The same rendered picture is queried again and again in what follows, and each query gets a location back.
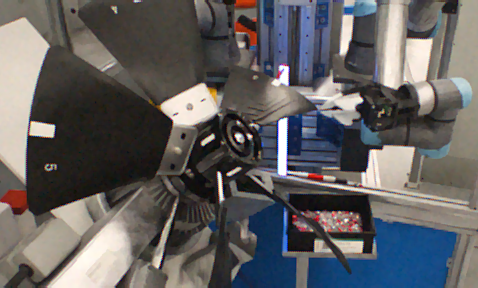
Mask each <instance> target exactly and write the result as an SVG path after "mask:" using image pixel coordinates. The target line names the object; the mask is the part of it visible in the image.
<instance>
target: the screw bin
mask: <svg viewBox="0 0 478 288"><path fill-rule="evenodd" d="M286 196H287V202H288V203H290V205H291V206H292V207H294V208H296V209H297V210H300V211H306V210H308V211H324V210H325V211H347V212H361V215H362V216H364V218H363V217H362V220H363V228H364V231H366V232H339V231H326V232H327V233H328V234H329V236H331V237H332V238H333V239H334V240H335V243H336V244H337V245H338V246H339V248H340V249H341V251H342V252H343V253H357V254H372V253H373V246H374V238H375V237H376V236H377V233H376V228H375V222H374V218H373V213H372V208H371V202H370V197H369V194H332V193H289V192H287V193H286ZM293 217H294V213H293V212H291V211H289V210H287V209H286V235H287V252H319V253H333V252H332V250H331V249H329V248H328V247H327V246H326V245H325V243H324V241H323V240H322V239H321V238H320V237H319V236H318V235H317V234H316V233H315V232H314V231H294V223H293V221H294V218H293Z"/></svg>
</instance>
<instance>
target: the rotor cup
mask: <svg viewBox="0 0 478 288"><path fill-rule="evenodd" d="M196 126H198V127H199V128H198V135H196V138H195V141H194V144H193V146H192V150H191V153H190V156H189V158H188V161H187V164H186V168H185V170H184V172H183V173H182V174H181V175H168V176H169V178H170V179H171V181H172V182H173V184H174V185H175V187H177V188H178V189H179V190H180V191H181V192H182V193H183V194H184V195H186V196H187V197H189V198H190V199H193V200H195V201H200V202H208V195H213V193H214V179H215V170H218V172H220V174H221V177H222V190H226V187H227V183H230V182H231V181H233V180H235V179H237V178H239V177H241V176H243V175H244V174H246V173H248V172H249V171H251V170H253V169H256V168H257V166H258V165H259V164H260V163H261V162H262V159H263V155H264V149H263V143H262V140H261V137H260V135H259V133H258V131H257V128H256V126H254V125H253V124H252V122H251V121H250V120H249V119H248V118H247V117H246V116H245V115H244V114H242V113H241V112H239V110H237V109H234V108H231V107H225V108H222V109H219V111H218V112H215V113H214V114H213V115H211V116H210V117H208V118H207V119H205V120H204V121H203V122H201V123H200V124H198V125H196ZM235 133H241V134H242V135H243V137H244V142H243V143H240V142H239V141H238V140H237V138H235ZM212 134H213V136H214V138H213V139H212V140H210V141H209V142H207V143H206V144H204V145H202V141H203V140H205V139H206V138H208V137H209V136H211V135H212ZM238 168H241V169H242V170H240V171H238V172H237V173H234V174H232V175H230V176H228V175H227V174H228V173H230V172H232V171H233V170H235V169H238Z"/></svg>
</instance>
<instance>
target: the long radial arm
mask: <svg viewBox="0 0 478 288"><path fill-rule="evenodd" d="M167 220H168V217H167V216H166V215H165V214H164V213H163V212H162V211H161V210H160V208H159V207H158V205H157V204H155V202H153V201H152V200H151V199H150V198H149V196H148V195H147V194H146V193H145V191H144V190H143V189H142V188H141V189H139V190H138V191H136V192H135V193H133V194H132V195H129V196H128V197H126V198H125V199H123V200H122V201H120V202H119V203H118V204H116V205H115V206H113V207H112V209H111V211H110V212H109V213H108V214H107V215H106V216H105V217H102V218H101V219H99V220H98V221H96V222H94V223H93V224H92V225H91V226H90V227H89V228H88V229H87V230H86V232H85V233H84V234H83V235H82V237H81V239H82V241H81V243H80V246H79V247H78V248H76V249H75V250H74V251H73V252H71V253H70V254H69V256H68V257H67V258H66V259H65V260H64V261H63V262H62V263H61V264H60V265H59V266H58V267H57V269H56V270H55V271H54V272H53V273H52V274H51V275H50V276H49V277H47V278H45V279H44V280H43V281H42V282H41V284H40V285H39V286H38V287H37V288H114V286H115V285H116V284H117V283H118V281H119V280H120V279H121V278H122V276H123V275H125V274H126V273H127V270H128V269H129V268H130V267H131V265H132V264H133V262H135V260H136V259H137V258H138V257H139V256H140V254H141V253H142V252H143V251H144V249H145V247H146V246H147V245H148V243H149V242H150V241H151V240H153V238H154V237H155V236H156V235H157V233H158V232H159V231H160V230H161V228H162V227H163V225H164V224H165V222H166V221H167Z"/></svg>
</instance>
